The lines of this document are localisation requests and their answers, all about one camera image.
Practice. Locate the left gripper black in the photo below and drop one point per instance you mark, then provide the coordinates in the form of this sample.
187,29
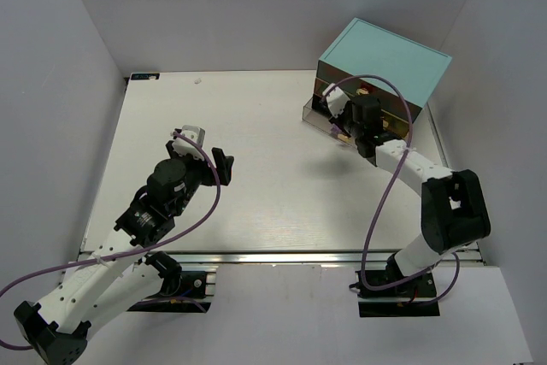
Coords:
205,170

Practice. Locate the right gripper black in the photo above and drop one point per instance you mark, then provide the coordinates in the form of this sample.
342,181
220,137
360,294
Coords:
348,119

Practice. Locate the transparent drawer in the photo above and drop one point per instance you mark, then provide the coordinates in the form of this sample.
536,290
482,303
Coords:
317,119

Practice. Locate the light purple lego brick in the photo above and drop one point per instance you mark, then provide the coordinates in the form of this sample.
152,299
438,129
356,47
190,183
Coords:
335,130

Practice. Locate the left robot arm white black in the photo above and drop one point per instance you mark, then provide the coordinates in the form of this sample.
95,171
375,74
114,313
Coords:
126,268

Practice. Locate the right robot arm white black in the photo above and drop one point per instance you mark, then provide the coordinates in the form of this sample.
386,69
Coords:
453,209

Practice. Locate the teal drawer cabinet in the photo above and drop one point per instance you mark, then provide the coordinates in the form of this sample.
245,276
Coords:
363,48

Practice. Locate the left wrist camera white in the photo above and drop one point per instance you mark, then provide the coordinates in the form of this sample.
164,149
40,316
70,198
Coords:
188,140

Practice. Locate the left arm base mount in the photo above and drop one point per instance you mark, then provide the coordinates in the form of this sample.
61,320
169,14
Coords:
181,291

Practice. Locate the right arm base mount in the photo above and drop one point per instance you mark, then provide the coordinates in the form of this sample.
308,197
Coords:
408,300

